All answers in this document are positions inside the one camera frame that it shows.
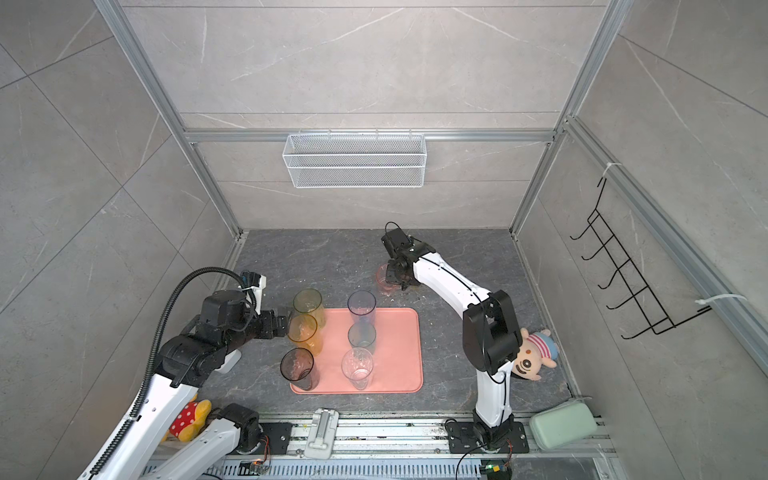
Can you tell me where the tall green glass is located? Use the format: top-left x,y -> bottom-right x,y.
292,288 -> 326,329

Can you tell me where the doll plush toy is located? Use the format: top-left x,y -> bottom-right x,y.
512,328 -> 559,381

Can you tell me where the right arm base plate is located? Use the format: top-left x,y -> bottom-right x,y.
444,419 -> 530,454

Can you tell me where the tall yellow glass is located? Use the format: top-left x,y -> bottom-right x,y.
287,313 -> 323,356

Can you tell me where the black wall hook rack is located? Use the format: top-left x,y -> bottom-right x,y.
569,178 -> 713,341

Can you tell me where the mint green box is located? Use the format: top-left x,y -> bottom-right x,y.
529,401 -> 598,450

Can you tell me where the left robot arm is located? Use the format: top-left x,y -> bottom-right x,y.
81,267 -> 288,479

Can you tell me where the white clamp on rail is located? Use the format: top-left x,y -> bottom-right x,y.
304,408 -> 340,460

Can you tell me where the clear glass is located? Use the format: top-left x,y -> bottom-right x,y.
341,348 -> 374,390

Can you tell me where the tall blue glass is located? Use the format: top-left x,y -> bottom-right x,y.
347,290 -> 377,326

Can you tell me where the yellow plush toy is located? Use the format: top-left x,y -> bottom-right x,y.
162,397 -> 213,443

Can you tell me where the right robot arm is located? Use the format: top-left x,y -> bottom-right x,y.
381,226 -> 523,449

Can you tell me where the tall dark grey glass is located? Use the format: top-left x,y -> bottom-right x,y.
280,348 -> 319,391

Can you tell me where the pink tray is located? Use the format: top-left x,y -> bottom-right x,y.
310,308 -> 423,395

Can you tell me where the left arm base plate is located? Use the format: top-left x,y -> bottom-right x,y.
235,422 -> 293,456

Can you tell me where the teal dimpled glass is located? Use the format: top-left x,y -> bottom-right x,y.
347,322 -> 377,354

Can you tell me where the pink glass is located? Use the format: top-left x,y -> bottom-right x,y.
375,264 -> 400,296

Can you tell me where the white wire basket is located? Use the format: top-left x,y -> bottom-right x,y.
282,133 -> 428,189

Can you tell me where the white timer device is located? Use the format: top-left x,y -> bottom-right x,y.
216,350 -> 242,375

